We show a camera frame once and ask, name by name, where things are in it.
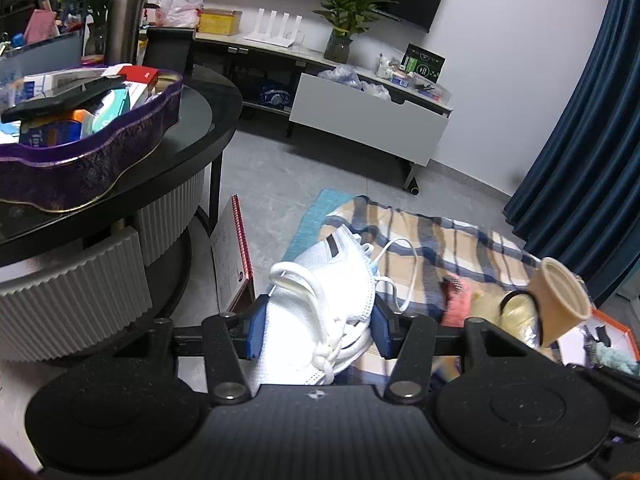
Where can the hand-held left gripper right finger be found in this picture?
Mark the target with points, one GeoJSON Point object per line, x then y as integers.
{"type": "Point", "coordinates": [384, 331]}

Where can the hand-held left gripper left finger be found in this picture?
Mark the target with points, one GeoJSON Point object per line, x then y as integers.
{"type": "Point", "coordinates": [256, 329]}

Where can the white face masks bundle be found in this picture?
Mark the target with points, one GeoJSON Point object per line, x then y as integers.
{"type": "Point", "coordinates": [320, 300]}

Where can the orange white box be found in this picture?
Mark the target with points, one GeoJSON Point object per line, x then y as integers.
{"type": "Point", "coordinates": [575, 345]}

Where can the red spiral notebook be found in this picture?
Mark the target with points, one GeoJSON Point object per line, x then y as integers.
{"type": "Point", "coordinates": [232, 260]}

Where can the pink fluffy checkered slipper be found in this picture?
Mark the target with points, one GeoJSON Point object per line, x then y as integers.
{"type": "Point", "coordinates": [457, 305]}

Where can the plaid blanket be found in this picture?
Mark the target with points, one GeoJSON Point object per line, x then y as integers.
{"type": "Point", "coordinates": [450, 240]}

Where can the beige cup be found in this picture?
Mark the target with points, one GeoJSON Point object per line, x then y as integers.
{"type": "Point", "coordinates": [557, 300]}

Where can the white cabinet drawer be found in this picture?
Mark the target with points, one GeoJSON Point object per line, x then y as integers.
{"type": "Point", "coordinates": [365, 115]}

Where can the round black coffee table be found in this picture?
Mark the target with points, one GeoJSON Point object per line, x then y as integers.
{"type": "Point", "coordinates": [210, 110]}

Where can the purple patterned tin tray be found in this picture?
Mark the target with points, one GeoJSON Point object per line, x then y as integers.
{"type": "Point", "coordinates": [100, 160]}

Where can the blue item under cabinet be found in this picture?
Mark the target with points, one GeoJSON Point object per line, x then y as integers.
{"type": "Point", "coordinates": [274, 96]}

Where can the pile of small desk items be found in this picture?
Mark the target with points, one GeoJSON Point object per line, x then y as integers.
{"type": "Point", "coordinates": [420, 87]}

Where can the clear plastic bags bundle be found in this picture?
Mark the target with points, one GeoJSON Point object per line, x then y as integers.
{"type": "Point", "coordinates": [350, 80]}

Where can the blue curtain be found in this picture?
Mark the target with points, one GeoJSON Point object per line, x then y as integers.
{"type": "Point", "coordinates": [590, 135]}

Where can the green black box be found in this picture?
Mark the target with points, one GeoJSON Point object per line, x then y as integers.
{"type": "Point", "coordinates": [424, 62]}

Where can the grey television cabinet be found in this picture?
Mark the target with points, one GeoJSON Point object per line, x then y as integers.
{"type": "Point", "coordinates": [260, 57]}

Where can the red small box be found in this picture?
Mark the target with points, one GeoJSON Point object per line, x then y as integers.
{"type": "Point", "coordinates": [140, 75]}

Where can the black stand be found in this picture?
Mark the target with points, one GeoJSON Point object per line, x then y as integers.
{"type": "Point", "coordinates": [167, 50]}

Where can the black remote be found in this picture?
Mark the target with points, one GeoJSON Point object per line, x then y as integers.
{"type": "Point", "coordinates": [60, 102]}

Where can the white router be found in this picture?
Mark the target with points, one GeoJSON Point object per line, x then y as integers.
{"type": "Point", "coordinates": [275, 30]}

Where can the yellow tin box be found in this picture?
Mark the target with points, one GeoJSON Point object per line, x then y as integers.
{"type": "Point", "coordinates": [220, 22]}

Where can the small potted plant dark vase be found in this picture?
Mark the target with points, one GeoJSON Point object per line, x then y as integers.
{"type": "Point", "coordinates": [345, 15]}

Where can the stainless steel tumbler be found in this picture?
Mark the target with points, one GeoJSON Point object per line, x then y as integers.
{"type": "Point", "coordinates": [122, 30]}

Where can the white plastic bag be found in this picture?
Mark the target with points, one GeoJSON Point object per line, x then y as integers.
{"type": "Point", "coordinates": [180, 10]}

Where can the grey flat box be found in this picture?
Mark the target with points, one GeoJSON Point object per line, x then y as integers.
{"type": "Point", "coordinates": [45, 57]}

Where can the pink box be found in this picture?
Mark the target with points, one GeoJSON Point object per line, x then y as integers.
{"type": "Point", "coordinates": [42, 25]}

